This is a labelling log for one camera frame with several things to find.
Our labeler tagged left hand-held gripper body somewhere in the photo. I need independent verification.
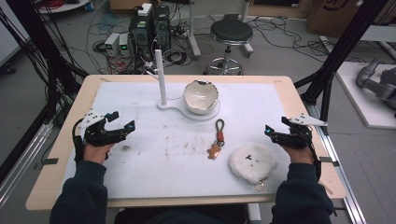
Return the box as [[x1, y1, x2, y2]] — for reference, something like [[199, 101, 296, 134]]
[[76, 107, 129, 147]]

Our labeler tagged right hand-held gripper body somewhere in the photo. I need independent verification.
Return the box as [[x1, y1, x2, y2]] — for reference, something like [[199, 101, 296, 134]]
[[272, 112, 329, 150]]

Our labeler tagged person's left hand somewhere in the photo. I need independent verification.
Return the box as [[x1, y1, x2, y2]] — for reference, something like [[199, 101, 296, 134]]
[[82, 142, 115, 165]]

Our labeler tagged person's right hand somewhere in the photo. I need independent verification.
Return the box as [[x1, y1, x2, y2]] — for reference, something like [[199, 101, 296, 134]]
[[281, 145, 315, 166]]

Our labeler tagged white fluffy pouch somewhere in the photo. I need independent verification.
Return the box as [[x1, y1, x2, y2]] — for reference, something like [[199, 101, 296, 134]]
[[227, 141, 279, 192]]

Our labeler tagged black tape strip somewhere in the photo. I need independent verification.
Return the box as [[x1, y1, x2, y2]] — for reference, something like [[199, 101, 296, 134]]
[[33, 158, 60, 171], [318, 156, 341, 168]]

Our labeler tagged white table mat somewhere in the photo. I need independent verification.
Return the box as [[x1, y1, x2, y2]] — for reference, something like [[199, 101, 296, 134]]
[[61, 81, 301, 201]]

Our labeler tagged white stand with pole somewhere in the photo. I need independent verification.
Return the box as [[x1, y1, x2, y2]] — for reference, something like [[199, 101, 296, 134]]
[[146, 49, 221, 122]]

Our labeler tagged white floor board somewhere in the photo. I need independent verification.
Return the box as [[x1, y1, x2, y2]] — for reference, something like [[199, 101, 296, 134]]
[[335, 61, 396, 131]]

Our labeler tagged grey power supply unit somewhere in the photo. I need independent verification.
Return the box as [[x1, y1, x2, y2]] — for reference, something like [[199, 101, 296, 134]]
[[118, 33, 132, 58], [104, 32, 121, 58]]

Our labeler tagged white eggshell-shaped bowl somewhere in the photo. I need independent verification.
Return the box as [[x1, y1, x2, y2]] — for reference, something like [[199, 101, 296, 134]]
[[182, 79, 220, 116]]

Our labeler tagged black computer tower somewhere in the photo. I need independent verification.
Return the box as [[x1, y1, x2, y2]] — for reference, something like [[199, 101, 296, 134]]
[[128, 12, 154, 63], [151, 5, 172, 51]]

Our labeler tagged white table leg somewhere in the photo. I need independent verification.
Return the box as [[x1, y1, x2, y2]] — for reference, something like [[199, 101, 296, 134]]
[[246, 203, 263, 224]]

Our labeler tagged person's lap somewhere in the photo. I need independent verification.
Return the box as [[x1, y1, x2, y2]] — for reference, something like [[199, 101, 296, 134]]
[[113, 204, 248, 224]]

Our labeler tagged black round stool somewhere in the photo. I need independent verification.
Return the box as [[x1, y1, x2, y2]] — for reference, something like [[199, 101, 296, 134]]
[[203, 19, 255, 77]]

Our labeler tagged white power adapter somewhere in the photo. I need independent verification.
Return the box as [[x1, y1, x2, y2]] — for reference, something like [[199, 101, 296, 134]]
[[136, 2, 153, 18]]

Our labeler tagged cardboard box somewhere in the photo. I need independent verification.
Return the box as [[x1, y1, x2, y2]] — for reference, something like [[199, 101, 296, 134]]
[[305, 0, 396, 39]]

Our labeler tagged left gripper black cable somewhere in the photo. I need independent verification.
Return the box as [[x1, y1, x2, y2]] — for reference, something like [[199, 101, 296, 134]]
[[72, 120, 86, 164]]

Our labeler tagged brown bear keychain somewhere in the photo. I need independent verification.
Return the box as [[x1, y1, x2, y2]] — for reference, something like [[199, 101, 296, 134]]
[[206, 118, 227, 161]]

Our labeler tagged aluminium rail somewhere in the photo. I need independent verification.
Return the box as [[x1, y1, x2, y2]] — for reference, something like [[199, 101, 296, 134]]
[[0, 120, 54, 208], [305, 102, 369, 224]]

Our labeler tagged black frame post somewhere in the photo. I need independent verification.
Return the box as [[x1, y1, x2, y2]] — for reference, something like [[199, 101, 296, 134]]
[[0, 0, 90, 185], [293, 0, 390, 123]]

